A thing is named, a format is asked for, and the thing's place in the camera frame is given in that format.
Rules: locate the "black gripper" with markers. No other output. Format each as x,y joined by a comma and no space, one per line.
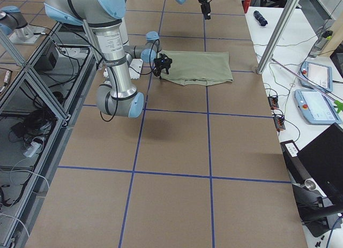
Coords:
165,63
205,8

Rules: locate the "olive green long-sleeve shirt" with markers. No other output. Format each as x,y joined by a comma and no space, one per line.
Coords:
198,68

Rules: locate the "silver blue background robot arm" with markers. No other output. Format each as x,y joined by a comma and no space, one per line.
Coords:
16,27

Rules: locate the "red fire extinguisher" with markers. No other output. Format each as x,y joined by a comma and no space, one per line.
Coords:
246,4

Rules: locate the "dark blue folded umbrella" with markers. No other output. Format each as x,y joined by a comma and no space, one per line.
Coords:
259,17

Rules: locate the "upper orange black circuit board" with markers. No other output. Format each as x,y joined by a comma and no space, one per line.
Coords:
273,102

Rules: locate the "orange black circuit board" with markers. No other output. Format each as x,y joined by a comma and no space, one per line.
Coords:
273,102
279,121

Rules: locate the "lower orange black circuit board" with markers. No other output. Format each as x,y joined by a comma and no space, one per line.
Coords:
279,121

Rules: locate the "upper teach pendant tablet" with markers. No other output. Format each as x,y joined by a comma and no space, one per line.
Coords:
318,74

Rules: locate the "teach pendant tablet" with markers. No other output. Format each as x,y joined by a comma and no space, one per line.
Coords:
316,108
318,74

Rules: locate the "lower teach pendant tablet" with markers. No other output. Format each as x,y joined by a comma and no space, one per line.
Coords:
316,108

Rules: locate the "white power adapter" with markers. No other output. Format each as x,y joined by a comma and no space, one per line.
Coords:
32,149

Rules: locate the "green star-shaped marker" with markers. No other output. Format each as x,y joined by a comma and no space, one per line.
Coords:
339,106

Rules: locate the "black box with white label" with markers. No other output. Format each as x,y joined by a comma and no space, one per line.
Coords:
297,170

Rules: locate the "black monitor screen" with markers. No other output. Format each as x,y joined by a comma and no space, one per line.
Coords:
322,158

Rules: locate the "small silver metal cup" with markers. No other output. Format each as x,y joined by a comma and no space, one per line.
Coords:
310,184

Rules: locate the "aluminium frame post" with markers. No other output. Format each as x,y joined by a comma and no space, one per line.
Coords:
276,35

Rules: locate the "black box under frame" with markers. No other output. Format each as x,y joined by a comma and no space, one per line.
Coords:
48,59

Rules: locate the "aluminium frame rail structure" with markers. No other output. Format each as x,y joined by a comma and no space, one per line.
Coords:
39,106

